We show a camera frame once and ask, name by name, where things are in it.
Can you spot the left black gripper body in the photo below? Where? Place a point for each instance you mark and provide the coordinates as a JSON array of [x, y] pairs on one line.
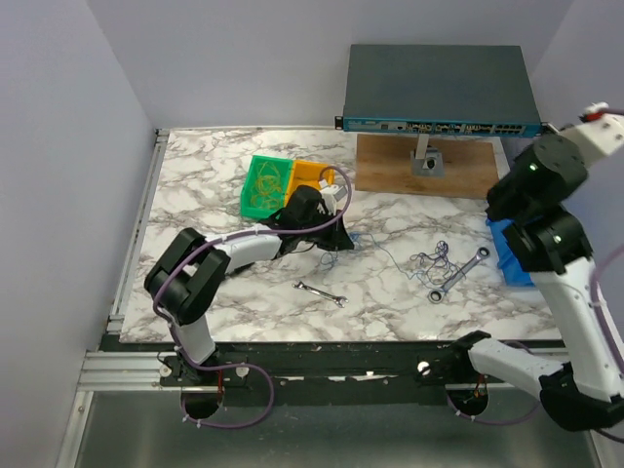
[[320, 218]]

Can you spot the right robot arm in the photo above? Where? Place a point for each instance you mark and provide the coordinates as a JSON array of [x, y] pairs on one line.
[[585, 392]]

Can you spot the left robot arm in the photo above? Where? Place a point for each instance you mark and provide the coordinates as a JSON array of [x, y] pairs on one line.
[[184, 281]]

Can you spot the small open-end wrench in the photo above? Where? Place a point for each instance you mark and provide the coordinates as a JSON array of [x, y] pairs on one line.
[[338, 300]]

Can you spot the orange plastic bin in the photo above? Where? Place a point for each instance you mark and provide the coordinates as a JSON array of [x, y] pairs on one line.
[[307, 173]]

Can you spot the green plastic bin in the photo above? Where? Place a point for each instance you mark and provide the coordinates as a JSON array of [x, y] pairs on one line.
[[265, 186]]

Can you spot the wooden board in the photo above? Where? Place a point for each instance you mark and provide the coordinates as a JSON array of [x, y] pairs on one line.
[[383, 165]]

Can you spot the silver ratchet wrench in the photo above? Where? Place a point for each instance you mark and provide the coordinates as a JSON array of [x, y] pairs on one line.
[[437, 295]]

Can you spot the blue plastic bin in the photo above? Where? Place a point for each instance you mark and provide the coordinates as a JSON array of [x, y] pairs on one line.
[[513, 274]]

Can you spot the grey metal stand bracket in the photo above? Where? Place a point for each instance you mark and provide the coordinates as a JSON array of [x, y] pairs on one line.
[[426, 160]]

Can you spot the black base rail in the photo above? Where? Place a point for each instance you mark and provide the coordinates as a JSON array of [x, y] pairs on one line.
[[247, 375]]

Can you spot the grey network switch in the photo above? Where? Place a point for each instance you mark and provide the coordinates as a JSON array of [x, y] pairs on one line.
[[460, 90]]

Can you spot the aluminium frame rail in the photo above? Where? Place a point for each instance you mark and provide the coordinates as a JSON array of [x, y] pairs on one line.
[[131, 234]]

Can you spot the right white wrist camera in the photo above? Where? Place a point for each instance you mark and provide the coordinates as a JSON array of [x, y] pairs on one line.
[[599, 134]]

